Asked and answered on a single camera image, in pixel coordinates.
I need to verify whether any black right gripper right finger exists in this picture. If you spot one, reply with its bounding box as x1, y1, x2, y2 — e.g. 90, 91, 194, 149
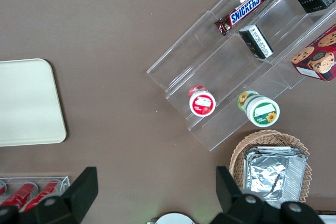
212, 166, 327, 224

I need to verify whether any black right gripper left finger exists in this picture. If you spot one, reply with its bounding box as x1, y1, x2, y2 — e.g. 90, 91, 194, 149
0, 166, 99, 224

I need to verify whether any woven wicker basket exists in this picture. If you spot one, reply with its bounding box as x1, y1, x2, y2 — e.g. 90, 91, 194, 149
229, 130, 313, 204

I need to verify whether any cream plastic tray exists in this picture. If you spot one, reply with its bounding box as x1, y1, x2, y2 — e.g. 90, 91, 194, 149
0, 58, 67, 147

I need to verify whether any clear acrylic can holder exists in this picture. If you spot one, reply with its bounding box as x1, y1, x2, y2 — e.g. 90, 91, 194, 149
0, 175, 71, 201

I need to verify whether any aluminium foil container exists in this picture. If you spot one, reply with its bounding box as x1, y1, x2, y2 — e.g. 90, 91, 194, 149
243, 146, 308, 209

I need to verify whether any white round object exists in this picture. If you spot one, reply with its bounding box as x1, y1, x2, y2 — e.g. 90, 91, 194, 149
156, 212, 195, 224

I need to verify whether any green lid sunflower cup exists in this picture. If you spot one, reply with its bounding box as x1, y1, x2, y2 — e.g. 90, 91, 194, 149
237, 90, 280, 128

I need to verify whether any red lid strawberry cup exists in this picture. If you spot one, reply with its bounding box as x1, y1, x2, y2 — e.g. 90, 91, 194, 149
188, 85, 217, 117

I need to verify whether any clear acrylic tiered shelf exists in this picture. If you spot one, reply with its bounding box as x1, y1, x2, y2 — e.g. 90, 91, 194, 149
146, 0, 336, 152

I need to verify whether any small black white box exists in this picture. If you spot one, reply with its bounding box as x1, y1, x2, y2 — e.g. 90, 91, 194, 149
238, 24, 274, 60

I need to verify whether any red cookie box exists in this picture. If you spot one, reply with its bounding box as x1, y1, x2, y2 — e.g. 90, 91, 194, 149
290, 24, 336, 82

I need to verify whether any Snickers chocolate bar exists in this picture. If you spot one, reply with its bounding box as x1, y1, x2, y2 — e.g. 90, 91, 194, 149
214, 0, 271, 37

